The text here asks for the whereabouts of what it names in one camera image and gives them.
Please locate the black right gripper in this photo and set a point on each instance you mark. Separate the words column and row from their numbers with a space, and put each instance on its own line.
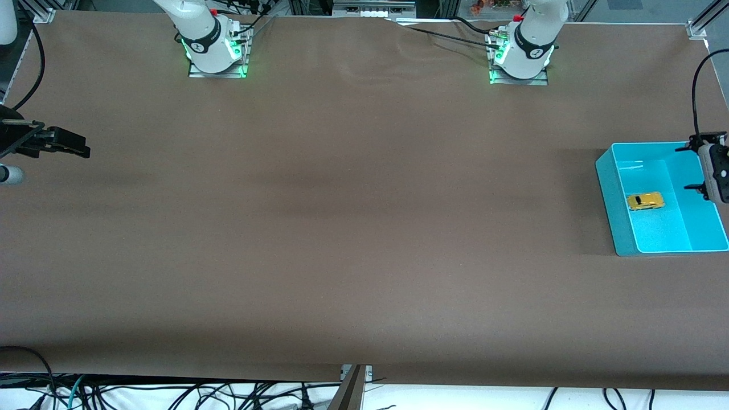
column 12, row 135

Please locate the yellow beetle toy car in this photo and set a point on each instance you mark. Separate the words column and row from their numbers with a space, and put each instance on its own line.
column 646, row 202

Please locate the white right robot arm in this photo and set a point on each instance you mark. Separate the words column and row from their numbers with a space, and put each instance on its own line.
column 199, row 28

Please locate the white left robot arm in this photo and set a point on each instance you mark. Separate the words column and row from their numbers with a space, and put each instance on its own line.
column 532, row 34

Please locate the teal plastic bin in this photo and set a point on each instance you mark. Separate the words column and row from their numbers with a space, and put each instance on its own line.
column 655, row 233

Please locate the orange background objects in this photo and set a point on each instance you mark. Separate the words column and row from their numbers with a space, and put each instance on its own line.
column 492, row 4

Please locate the brown table cover sheet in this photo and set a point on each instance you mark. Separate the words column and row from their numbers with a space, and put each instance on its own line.
column 364, row 256

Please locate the grey power strip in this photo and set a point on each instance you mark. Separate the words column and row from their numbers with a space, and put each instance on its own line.
column 373, row 8

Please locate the dark metal bar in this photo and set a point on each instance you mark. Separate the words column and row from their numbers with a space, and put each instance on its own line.
column 347, row 396

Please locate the white perforated side rail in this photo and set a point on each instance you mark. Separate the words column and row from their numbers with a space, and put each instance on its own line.
column 20, row 60

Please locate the silver corner bracket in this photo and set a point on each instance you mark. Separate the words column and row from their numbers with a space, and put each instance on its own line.
column 695, row 29
column 42, row 12

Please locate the silver aluminium frame extrusion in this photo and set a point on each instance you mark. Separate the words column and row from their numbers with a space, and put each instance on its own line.
column 713, row 14
column 586, row 8

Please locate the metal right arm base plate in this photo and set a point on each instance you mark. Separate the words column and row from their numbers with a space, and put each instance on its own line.
column 196, row 73

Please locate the metal table edge bracket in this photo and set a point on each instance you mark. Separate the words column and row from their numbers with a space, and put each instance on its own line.
column 369, row 373

